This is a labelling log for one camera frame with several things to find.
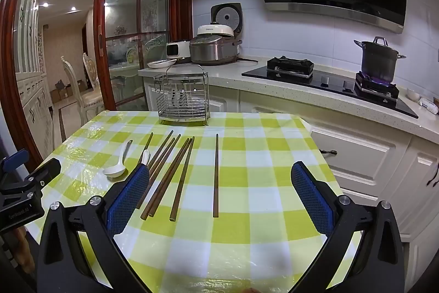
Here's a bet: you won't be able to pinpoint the cardboard boxes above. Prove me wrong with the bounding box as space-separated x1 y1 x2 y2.
51 79 75 104

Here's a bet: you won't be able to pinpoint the black glass gas stove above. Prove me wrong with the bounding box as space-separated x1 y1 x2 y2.
241 64 419 119

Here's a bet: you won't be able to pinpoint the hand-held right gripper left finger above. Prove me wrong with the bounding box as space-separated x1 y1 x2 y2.
36 163 151 293

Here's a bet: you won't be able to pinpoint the large white ceramic spoon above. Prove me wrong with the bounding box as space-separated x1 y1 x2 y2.
103 140 134 180

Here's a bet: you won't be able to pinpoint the white display cabinet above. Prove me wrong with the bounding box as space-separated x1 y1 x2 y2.
13 0 56 160

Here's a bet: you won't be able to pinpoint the white packet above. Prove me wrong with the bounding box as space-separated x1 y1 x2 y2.
418 97 439 115

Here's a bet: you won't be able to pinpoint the small white appliance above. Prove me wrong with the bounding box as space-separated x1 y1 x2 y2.
166 40 192 60

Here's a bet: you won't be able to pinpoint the white dining chair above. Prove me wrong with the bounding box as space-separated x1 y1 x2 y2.
82 52 103 98
61 56 103 124

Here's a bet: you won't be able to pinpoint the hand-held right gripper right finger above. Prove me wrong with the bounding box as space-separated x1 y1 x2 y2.
291 161 405 293

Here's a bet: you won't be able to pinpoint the red wood glass sliding door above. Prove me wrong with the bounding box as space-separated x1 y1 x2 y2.
94 0 193 111

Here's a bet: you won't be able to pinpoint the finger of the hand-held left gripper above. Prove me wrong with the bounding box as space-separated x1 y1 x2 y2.
15 158 62 192
0 149 31 177

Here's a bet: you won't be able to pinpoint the white plate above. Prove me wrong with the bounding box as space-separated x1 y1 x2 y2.
147 59 176 69

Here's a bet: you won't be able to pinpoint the black burner grate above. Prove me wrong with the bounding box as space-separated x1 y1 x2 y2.
267 56 315 78
354 71 400 100

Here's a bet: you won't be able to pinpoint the green checked tablecloth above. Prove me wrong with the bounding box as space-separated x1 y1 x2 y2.
26 110 363 293

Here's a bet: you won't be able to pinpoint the metal wire utensil rack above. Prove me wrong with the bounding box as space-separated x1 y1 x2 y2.
153 65 210 127

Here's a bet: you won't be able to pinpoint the white cooker with open lid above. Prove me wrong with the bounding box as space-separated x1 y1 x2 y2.
197 3 244 40

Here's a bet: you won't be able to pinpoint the black stock pot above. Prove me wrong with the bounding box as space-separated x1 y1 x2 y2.
354 36 407 83

